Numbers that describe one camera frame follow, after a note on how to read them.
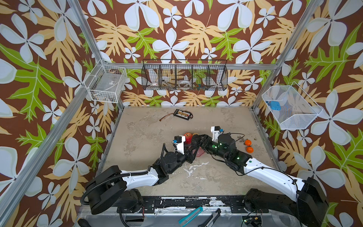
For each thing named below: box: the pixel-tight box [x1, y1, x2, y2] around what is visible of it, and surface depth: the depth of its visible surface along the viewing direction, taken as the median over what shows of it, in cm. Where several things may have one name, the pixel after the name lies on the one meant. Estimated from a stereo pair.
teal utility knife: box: [178, 206, 204, 227], surface depth 72 cm
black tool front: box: [198, 208, 222, 227], surface depth 71 cm
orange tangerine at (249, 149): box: [246, 146, 254, 154], surface depth 95 cm
